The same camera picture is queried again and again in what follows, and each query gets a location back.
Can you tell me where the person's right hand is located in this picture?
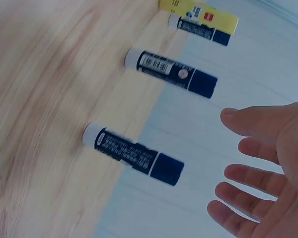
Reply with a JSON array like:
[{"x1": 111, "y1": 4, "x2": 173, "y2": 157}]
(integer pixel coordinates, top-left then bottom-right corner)
[{"x1": 207, "y1": 101, "x2": 298, "y2": 238}]

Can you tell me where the dark blue glue stick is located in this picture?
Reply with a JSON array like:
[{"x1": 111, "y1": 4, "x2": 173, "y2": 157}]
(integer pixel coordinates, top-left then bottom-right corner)
[
  {"x1": 125, "y1": 48, "x2": 219, "y2": 100},
  {"x1": 168, "y1": 14, "x2": 232, "y2": 47},
  {"x1": 82, "y1": 122, "x2": 185, "y2": 186}
]

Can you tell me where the yellow box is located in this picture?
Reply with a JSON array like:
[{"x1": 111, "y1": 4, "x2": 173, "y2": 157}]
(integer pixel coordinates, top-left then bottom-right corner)
[{"x1": 158, "y1": 0, "x2": 239, "y2": 35}]

